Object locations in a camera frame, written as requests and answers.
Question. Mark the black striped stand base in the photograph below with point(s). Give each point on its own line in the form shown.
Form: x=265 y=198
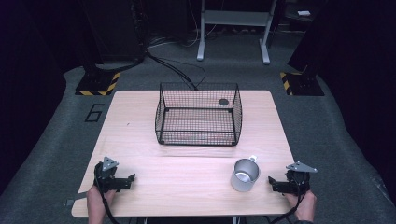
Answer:
x=302 y=84
x=98 y=84

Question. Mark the small white box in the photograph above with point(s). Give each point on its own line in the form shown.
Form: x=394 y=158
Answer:
x=304 y=13

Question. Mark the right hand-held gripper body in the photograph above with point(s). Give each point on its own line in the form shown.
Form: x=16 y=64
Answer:
x=298 y=179

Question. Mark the white metal stand frame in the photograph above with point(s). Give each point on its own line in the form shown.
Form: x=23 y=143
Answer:
x=236 y=18

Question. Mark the person's right hand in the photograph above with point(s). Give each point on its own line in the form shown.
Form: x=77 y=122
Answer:
x=303 y=207

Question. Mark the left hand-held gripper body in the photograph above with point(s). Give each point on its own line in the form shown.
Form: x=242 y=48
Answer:
x=106 y=177

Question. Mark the black cabinet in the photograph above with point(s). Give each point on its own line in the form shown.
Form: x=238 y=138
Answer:
x=112 y=28

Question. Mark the person's left hand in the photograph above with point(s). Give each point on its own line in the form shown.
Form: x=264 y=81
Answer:
x=96 y=202

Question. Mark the silver metal cup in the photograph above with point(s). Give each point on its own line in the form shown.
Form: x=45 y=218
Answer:
x=245 y=175

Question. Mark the dark round table grommet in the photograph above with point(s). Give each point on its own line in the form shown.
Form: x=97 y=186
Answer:
x=223 y=101

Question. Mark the grey metal table bracket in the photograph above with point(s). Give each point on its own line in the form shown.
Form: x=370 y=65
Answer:
x=76 y=199

